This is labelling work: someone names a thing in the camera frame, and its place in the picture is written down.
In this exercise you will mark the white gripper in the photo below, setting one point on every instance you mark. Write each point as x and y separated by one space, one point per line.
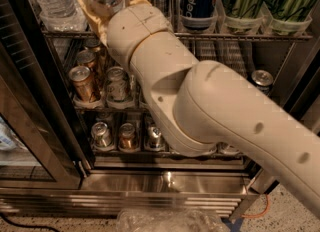
135 29

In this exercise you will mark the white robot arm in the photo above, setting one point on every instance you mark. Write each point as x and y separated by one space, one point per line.
197 104

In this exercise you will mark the gold can bottom shelf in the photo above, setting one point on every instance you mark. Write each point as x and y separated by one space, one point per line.
127 137

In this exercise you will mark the stainless steel fridge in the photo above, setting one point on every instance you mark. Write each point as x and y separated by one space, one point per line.
113 179

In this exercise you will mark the silver can bottom shelf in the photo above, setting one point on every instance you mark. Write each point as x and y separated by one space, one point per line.
155 140

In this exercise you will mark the glass fridge door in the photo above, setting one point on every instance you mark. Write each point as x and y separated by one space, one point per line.
29 107

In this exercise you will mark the brown bottle white cap right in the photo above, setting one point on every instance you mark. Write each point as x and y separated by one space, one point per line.
227 149

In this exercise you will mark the gold can back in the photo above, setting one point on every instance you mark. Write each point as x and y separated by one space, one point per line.
98 48

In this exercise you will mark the gold can middle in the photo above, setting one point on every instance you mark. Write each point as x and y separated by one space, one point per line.
89 59

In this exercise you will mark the white green soda can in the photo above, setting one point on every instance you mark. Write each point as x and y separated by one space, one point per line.
117 85

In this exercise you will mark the blue Pepsi can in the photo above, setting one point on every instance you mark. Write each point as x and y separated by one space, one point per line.
197 14

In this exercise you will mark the gold can front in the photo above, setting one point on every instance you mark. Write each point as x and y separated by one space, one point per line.
84 83

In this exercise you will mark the green silver can bottom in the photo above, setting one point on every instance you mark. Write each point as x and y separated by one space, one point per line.
101 135

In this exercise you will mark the dark blue soda can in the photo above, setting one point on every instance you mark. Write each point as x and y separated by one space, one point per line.
262 80

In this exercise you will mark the clear plastic bag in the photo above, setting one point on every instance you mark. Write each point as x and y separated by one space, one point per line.
152 220

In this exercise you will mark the top wire shelf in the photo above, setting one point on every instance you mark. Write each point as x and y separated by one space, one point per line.
188 36

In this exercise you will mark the wire shelf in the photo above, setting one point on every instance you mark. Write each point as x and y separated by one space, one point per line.
188 36
110 109

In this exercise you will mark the middle wire shelf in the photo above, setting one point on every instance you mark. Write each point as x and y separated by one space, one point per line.
110 109

